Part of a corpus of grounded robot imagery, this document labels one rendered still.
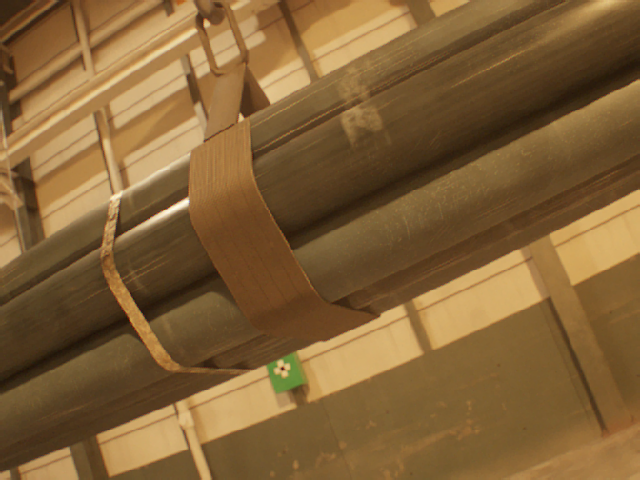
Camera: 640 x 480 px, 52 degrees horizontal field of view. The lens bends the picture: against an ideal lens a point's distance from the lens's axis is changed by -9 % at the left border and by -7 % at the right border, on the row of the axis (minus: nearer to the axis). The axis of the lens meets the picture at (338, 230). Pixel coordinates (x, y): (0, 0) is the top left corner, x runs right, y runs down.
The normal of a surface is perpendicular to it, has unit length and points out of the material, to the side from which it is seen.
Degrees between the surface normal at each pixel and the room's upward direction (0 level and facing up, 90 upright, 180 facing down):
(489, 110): 139
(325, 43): 90
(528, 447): 90
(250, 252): 120
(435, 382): 90
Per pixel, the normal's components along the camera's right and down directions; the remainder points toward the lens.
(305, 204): 0.10, 0.63
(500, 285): -0.33, -0.20
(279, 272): -0.12, 0.28
